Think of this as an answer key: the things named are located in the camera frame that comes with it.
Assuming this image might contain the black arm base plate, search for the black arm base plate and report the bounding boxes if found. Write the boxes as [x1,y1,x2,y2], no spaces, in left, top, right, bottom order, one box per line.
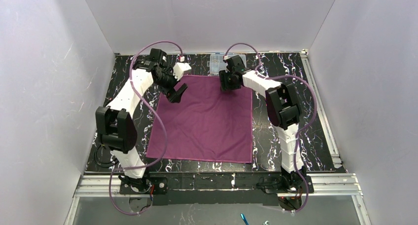
[118,172,314,208]

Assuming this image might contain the blue tool handle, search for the blue tool handle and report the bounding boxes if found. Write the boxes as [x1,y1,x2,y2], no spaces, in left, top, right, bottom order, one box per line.
[241,214,249,225]

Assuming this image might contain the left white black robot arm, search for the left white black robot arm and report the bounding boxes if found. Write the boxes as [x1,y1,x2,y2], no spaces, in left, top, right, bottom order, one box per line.
[95,48,191,188]

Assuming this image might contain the purple cloth napkin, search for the purple cloth napkin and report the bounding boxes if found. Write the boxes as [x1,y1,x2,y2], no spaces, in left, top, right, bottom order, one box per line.
[146,75,253,163]

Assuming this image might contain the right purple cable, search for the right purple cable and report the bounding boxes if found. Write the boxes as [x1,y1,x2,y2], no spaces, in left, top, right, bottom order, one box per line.
[223,42,318,214]

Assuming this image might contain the aluminium frame rail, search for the aluminium frame rail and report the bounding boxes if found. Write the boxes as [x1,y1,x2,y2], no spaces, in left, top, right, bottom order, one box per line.
[64,49,373,225]

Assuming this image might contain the purple cable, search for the purple cable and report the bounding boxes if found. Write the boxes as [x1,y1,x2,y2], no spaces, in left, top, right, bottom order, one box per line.
[223,42,318,214]
[108,41,184,216]

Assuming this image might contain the clear plastic compartment box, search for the clear plastic compartment box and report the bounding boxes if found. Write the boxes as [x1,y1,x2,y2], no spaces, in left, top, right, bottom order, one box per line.
[208,53,229,76]

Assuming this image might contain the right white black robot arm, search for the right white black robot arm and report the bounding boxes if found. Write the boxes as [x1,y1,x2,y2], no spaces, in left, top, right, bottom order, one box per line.
[219,55,305,189]

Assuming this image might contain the black coiled cable yellow plug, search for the black coiled cable yellow plug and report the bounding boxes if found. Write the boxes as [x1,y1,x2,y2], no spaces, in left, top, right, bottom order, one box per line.
[93,145,119,168]

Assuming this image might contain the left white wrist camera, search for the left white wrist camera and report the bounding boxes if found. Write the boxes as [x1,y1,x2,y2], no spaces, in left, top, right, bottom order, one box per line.
[173,62,191,80]

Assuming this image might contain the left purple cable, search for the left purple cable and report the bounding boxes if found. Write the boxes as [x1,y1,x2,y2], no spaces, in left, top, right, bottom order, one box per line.
[108,41,184,216]

